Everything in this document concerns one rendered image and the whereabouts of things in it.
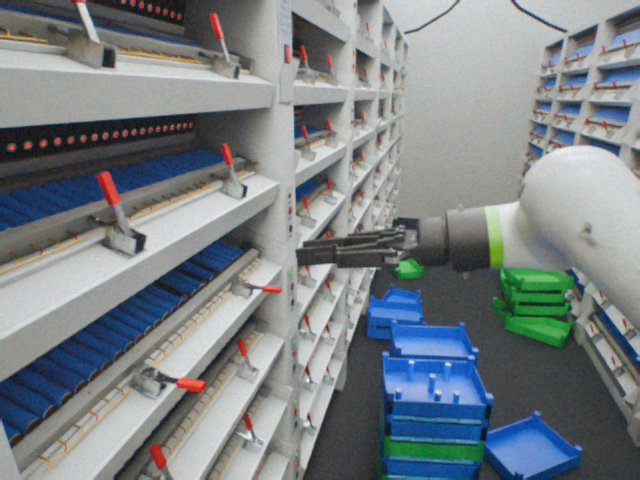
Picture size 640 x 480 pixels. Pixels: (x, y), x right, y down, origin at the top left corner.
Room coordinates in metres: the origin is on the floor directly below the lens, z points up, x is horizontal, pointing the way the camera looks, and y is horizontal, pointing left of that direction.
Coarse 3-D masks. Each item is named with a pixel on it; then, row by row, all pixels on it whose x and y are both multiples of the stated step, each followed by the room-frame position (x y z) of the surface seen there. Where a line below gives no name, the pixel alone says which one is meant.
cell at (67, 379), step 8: (40, 360) 0.40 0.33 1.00; (32, 368) 0.39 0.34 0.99; (40, 368) 0.39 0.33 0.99; (48, 368) 0.39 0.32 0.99; (56, 368) 0.39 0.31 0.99; (48, 376) 0.39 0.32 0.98; (56, 376) 0.38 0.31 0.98; (64, 376) 0.39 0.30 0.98; (72, 376) 0.39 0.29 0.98; (64, 384) 0.38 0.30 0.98; (72, 384) 0.38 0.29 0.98; (72, 392) 0.38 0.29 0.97
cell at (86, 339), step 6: (78, 336) 0.45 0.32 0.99; (84, 336) 0.45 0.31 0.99; (90, 336) 0.45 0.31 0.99; (78, 342) 0.45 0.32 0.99; (84, 342) 0.45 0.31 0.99; (90, 342) 0.45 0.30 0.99; (96, 342) 0.45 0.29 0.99; (102, 342) 0.45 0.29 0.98; (90, 348) 0.44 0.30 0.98; (96, 348) 0.44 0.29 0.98; (102, 348) 0.44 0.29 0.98; (108, 348) 0.44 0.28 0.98; (114, 348) 0.45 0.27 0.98; (102, 354) 0.44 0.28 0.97; (108, 354) 0.44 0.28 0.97; (114, 354) 0.44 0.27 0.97; (114, 360) 0.44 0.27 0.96
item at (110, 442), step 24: (240, 240) 0.85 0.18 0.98; (264, 240) 0.83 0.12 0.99; (264, 264) 0.81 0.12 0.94; (216, 312) 0.60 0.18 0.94; (240, 312) 0.62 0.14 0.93; (192, 336) 0.53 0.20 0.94; (216, 336) 0.54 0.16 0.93; (168, 360) 0.47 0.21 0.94; (192, 360) 0.48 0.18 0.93; (168, 384) 0.43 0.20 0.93; (120, 408) 0.38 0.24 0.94; (144, 408) 0.39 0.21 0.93; (168, 408) 0.43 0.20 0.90; (96, 432) 0.34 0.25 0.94; (120, 432) 0.35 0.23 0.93; (144, 432) 0.38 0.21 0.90; (72, 456) 0.31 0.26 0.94; (96, 456) 0.32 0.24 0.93; (120, 456) 0.34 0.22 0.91
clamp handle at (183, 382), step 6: (156, 372) 0.41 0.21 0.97; (156, 378) 0.41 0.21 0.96; (162, 378) 0.41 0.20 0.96; (168, 378) 0.41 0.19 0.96; (174, 378) 0.41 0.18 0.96; (180, 378) 0.41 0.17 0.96; (186, 378) 0.41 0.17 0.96; (174, 384) 0.40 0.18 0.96; (180, 384) 0.40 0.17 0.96; (186, 384) 0.40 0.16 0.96; (192, 384) 0.40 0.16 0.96; (198, 384) 0.40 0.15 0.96; (204, 384) 0.40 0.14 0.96; (198, 390) 0.39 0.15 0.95
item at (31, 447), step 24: (240, 264) 0.74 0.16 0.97; (216, 288) 0.63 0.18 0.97; (192, 312) 0.56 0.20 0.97; (168, 336) 0.50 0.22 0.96; (120, 360) 0.42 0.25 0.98; (144, 360) 0.45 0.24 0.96; (96, 384) 0.38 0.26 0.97; (72, 408) 0.34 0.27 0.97; (48, 432) 0.31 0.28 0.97; (24, 456) 0.29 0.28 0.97
